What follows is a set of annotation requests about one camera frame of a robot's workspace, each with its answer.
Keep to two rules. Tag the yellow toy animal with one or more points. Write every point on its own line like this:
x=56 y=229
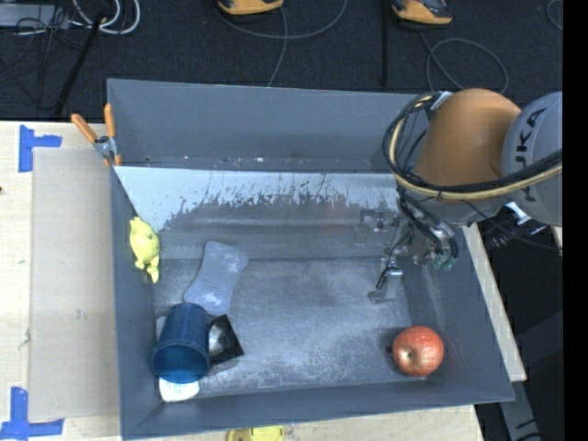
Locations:
x=144 y=246

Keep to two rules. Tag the red apple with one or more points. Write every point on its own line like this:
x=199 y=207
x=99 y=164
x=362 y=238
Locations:
x=418 y=351

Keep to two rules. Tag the pale cardboard board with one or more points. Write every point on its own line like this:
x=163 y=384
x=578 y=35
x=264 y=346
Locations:
x=69 y=283

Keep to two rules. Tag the blue plastic cup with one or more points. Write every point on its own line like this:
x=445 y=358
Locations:
x=184 y=342

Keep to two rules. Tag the black square frame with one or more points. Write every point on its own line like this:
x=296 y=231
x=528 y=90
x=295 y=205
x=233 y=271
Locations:
x=232 y=345

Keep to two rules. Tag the grey metal bin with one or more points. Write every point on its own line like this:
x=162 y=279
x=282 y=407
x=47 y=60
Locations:
x=312 y=301

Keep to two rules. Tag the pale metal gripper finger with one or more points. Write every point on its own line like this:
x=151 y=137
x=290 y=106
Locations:
x=387 y=285
x=374 y=225

